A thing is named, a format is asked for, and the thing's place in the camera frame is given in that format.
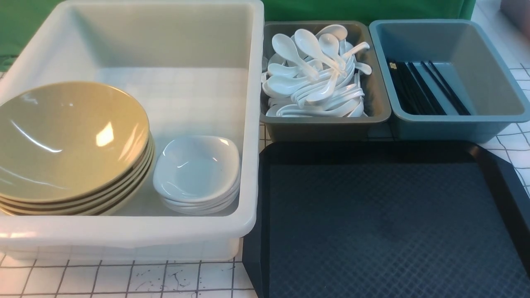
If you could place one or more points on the white square sauce dish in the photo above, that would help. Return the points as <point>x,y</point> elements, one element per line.
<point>196,169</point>

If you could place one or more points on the beige noodle bowl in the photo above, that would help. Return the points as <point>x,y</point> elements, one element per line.
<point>68,139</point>

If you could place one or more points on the pile of white soup spoons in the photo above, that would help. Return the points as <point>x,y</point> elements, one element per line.
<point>315,75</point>

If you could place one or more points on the stack of white sauce dishes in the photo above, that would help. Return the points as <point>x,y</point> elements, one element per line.
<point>202,209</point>

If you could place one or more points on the large white plastic tub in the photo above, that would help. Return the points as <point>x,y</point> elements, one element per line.
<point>195,66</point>

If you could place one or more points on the black textured serving tray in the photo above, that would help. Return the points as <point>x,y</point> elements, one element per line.
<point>412,219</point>

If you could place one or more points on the black chopsticks in bin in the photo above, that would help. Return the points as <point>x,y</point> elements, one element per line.
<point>415,96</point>

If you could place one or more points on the stack of beige bowls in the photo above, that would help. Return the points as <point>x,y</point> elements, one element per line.
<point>124,194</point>

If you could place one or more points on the blue plastic chopstick bin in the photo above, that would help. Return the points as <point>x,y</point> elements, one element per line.
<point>468,60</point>

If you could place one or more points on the green backdrop cloth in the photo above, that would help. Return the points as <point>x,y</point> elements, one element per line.
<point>20,19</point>

